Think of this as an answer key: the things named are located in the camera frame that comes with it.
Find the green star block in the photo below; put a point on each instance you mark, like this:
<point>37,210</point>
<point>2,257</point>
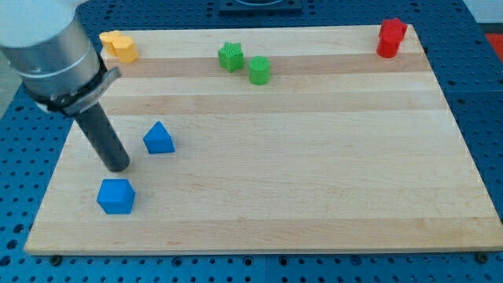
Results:
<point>231,57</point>

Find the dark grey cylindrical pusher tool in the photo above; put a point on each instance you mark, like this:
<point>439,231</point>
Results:
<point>100,133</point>

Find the blue triangle block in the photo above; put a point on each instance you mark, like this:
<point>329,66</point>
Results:
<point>158,140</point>

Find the green cylinder block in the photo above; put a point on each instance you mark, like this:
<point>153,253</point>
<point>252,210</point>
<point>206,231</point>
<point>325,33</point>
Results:
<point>259,70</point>

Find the wooden board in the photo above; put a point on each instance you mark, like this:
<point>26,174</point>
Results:
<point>342,151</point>

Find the blue cube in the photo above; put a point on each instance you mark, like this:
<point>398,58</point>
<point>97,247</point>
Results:
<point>116,196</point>

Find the yellow heart block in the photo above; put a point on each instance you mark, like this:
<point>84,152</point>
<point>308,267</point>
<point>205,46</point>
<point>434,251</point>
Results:
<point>107,38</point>

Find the red cylinder block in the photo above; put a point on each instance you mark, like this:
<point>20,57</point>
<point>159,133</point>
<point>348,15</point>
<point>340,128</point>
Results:
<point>389,42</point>

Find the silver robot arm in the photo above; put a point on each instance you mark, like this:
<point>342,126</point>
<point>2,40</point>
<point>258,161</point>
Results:
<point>47,46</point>

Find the yellow hexagon block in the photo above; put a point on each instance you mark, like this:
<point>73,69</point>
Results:
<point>125,49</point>

